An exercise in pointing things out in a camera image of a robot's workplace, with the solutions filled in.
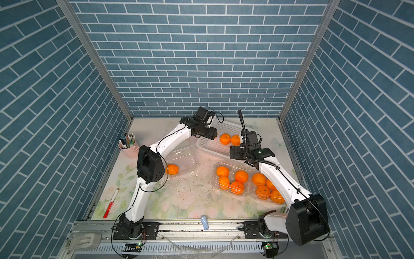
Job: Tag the white perforated plastic basket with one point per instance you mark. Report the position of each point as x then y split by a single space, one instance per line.
220 146

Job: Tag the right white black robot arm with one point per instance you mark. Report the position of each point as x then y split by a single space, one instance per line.
306 218

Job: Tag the orange middle box four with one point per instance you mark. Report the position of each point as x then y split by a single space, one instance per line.
237 187

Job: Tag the pink metal pen bucket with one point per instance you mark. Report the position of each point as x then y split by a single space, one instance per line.
128 145

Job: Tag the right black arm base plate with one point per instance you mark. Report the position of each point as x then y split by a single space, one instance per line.
257 229

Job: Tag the clear plastic clamshell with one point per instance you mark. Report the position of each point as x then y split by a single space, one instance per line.
248 186
254 193
185 159

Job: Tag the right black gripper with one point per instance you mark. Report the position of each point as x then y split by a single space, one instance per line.
237 152

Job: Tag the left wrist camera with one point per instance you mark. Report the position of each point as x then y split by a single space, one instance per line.
204 116

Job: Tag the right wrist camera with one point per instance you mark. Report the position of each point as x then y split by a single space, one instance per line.
251 138

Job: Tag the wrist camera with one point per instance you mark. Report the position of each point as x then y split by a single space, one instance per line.
204 116
251 138

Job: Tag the orange box three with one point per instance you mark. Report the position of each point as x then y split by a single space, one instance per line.
262 192
224 182
172 169

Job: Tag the small light blue cylinder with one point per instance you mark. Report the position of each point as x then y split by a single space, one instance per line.
204 222

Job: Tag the white clamp on rail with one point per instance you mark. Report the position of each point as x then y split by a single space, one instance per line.
88 241

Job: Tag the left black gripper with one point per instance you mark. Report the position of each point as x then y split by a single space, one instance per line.
212 133

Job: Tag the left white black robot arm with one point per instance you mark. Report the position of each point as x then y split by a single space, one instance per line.
151 166

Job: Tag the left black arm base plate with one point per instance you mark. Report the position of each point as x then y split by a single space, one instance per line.
138 231

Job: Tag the red white marker pen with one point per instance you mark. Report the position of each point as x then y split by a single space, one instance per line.
110 205

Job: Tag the orange box one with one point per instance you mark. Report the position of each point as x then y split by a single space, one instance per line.
222 171
259 179
235 140

